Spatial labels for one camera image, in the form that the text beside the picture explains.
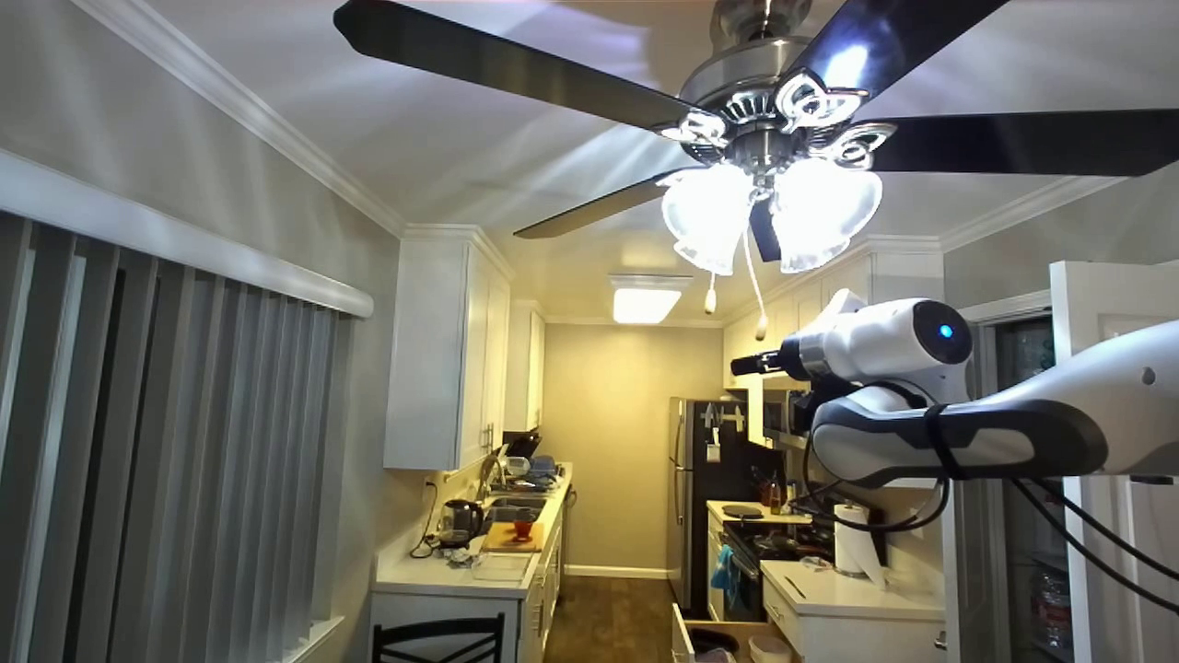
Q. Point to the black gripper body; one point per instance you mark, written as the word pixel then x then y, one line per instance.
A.
pixel 765 361

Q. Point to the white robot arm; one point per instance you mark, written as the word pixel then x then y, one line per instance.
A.
pixel 890 401

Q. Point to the black refrigerator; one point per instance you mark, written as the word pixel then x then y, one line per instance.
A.
pixel 707 463

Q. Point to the ceiling fan with lights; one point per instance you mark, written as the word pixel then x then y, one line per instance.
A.
pixel 791 86

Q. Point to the white kitchen counter right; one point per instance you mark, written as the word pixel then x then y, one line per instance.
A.
pixel 779 570

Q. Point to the white kitchen counter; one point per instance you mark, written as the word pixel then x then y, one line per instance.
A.
pixel 495 577
pixel 779 570

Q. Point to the white upper kitchen cabinet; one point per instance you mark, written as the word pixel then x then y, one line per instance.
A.
pixel 448 350

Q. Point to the white kitchen counter left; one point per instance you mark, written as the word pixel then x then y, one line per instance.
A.
pixel 495 577

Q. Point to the black chair back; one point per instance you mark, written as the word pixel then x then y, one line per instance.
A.
pixel 472 637

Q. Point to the vertical window blinds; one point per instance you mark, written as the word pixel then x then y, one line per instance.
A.
pixel 163 455

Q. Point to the white blinds valance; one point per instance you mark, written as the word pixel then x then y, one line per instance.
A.
pixel 71 204

